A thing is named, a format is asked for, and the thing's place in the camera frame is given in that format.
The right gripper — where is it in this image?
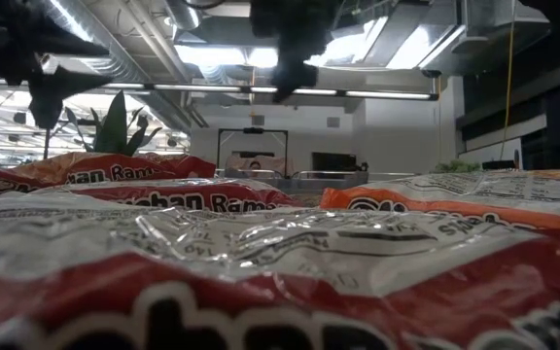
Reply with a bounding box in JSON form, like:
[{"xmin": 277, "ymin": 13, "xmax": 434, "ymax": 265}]
[{"xmin": 250, "ymin": 0, "xmax": 339, "ymax": 103}]

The red Maruchan ramen pack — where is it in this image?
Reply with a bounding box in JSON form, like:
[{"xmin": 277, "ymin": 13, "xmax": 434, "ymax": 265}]
[
  {"xmin": 31, "ymin": 177, "xmax": 305, "ymax": 214},
  {"xmin": 0, "ymin": 152, "xmax": 217, "ymax": 204},
  {"xmin": 0, "ymin": 189, "xmax": 560, "ymax": 350}
]

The orange Maruchan ramen pack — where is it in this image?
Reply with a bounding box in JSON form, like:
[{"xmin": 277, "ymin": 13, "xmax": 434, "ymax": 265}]
[{"xmin": 318, "ymin": 168, "xmax": 560, "ymax": 232}]

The snake plant in white pot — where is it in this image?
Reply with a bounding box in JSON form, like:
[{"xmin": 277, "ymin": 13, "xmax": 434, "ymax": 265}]
[{"xmin": 64, "ymin": 89, "xmax": 163, "ymax": 158}]

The long LED light bar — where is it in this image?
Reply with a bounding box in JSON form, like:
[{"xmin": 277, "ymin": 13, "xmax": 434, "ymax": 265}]
[{"xmin": 0, "ymin": 80, "xmax": 439, "ymax": 102}]

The person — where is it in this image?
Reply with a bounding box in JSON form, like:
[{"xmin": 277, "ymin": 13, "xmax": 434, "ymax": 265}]
[{"xmin": 225, "ymin": 154, "xmax": 295, "ymax": 179}]

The clear plastic bin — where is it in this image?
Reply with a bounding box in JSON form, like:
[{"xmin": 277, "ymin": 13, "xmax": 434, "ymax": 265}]
[
  {"xmin": 289, "ymin": 168, "xmax": 369, "ymax": 192},
  {"xmin": 214, "ymin": 167, "xmax": 286, "ymax": 193}
]

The orange snack packet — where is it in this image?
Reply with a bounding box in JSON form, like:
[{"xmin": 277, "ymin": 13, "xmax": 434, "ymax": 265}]
[{"xmin": 253, "ymin": 172, "xmax": 369, "ymax": 209}]

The fuzzy green artificial plant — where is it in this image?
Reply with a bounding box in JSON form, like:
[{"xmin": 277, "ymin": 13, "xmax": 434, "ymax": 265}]
[{"xmin": 434, "ymin": 158, "xmax": 483, "ymax": 175}]

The silver ceiling air duct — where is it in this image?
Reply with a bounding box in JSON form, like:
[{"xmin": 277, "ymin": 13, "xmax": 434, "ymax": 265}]
[{"xmin": 41, "ymin": 0, "xmax": 198, "ymax": 137}]

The distant black rig frame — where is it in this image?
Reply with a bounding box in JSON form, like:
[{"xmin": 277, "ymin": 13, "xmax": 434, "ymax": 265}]
[{"xmin": 216, "ymin": 126, "xmax": 290, "ymax": 179}]

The black wall television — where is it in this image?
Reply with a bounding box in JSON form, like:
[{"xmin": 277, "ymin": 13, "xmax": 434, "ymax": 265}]
[{"xmin": 311, "ymin": 152, "xmax": 359, "ymax": 173}]

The yellow extension cable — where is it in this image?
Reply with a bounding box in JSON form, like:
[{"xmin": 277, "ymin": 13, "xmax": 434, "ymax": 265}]
[{"xmin": 500, "ymin": 0, "xmax": 518, "ymax": 161}]

